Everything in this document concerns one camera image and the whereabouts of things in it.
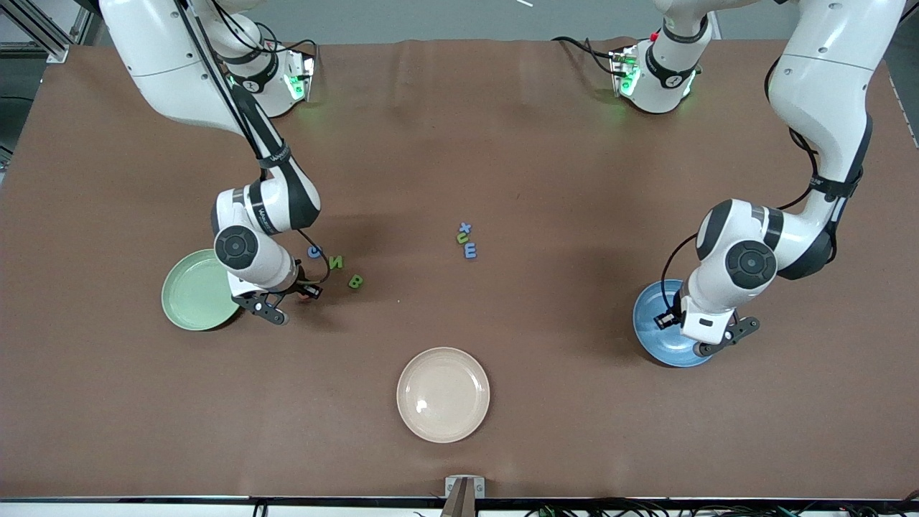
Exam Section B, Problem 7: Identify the blue plastic plate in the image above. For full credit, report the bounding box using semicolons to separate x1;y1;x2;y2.
633;279;715;368

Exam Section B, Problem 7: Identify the aluminium frame profile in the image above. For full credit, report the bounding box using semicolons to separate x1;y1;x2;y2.
0;0;98;62

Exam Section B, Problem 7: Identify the brown table cover sheet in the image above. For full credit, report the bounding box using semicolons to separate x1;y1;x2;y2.
0;37;919;500

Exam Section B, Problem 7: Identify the black right arm base cable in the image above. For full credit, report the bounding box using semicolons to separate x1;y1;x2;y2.
215;0;318;58

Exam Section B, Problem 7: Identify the grey camera pole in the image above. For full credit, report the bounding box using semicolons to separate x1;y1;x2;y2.
439;478;478;517

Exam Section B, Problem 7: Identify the black left arm base cable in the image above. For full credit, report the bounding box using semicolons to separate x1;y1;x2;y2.
551;36;620;76

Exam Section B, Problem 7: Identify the metal camera pole bracket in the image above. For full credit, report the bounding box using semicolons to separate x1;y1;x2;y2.
444;475;487;517

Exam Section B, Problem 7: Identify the black cable bundle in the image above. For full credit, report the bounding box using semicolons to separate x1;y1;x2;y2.
524;499;919;517

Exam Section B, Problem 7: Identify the beige plastic plate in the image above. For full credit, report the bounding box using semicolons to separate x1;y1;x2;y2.
396;347;491;444

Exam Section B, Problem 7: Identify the black arm base cable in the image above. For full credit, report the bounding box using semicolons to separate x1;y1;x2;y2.
551;36;620;76
215;0;318;58

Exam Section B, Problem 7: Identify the green plastic plate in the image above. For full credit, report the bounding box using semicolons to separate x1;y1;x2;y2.
161;248;241;332

